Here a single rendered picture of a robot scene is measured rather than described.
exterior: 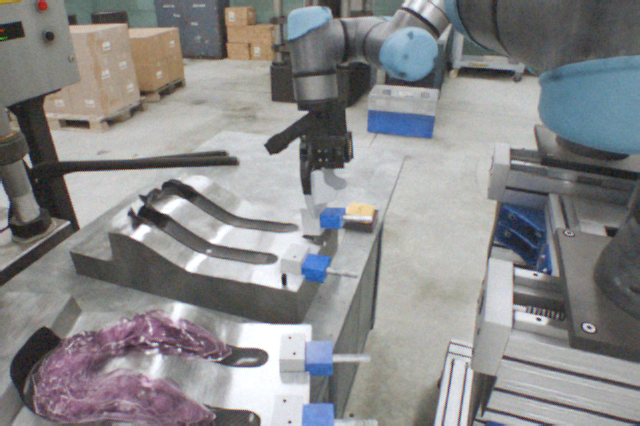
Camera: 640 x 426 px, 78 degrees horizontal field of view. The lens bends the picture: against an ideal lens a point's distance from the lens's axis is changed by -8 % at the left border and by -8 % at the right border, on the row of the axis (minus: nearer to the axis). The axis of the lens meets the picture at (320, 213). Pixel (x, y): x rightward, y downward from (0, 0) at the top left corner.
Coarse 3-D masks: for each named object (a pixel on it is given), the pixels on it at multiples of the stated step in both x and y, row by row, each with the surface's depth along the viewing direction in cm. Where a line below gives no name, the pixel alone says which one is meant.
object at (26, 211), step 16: (0, 96) 88; (0, 112) 88; (0, 128) 88; (0, 176) 93; (16, 176) 94; (16, 192) 96; (32, 192) 100; (16, 208) 97; (32, 208) 100; (16, 224) 98; (32, 224) 99; (48, 224) 104; (16, 240) 99; (32, 240) 100
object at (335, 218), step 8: (304, 208) 80; (320, 208) 81; (328, 208) 83; (336, 208) 83; (344, 208) 82; (304, 216) 81; (320, 216) 80; (328, 216) 80; (336, 216) 79; (344, 216) 81; (352, 216) 80; (360, 216) 80; (368, 216) 79; (304, 224) 82; (312, 224) 81; (320, 224) 81; (328, 224) 80; (336, 224) 80; (304, 232) 82; (312, 232) 82; (320, 232) 81
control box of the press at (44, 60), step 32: (0, 0) 94; (32, 0) 102; (0, 32) 96; (32, 32) 104; (64, 32) 114; (0, 64) 97; (32, 64) 106; (64, 64) 116; (32, 96) 108; (32, 128) 115; (32, 160) 121; (64, 192) 129
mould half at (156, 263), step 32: (224, 192) 96; (128, 224) 79; (192, 224) 84; (224, 224) 88; (96, 256) 82; (128, 256) 79; (160, 256) 76; (192, 256) 78; (160, 288) 80; (192, 288) 77; (224, 288) 74; (256, 288) 72; (288, 288) 70; (256, 320) 76; (288, 320) 73
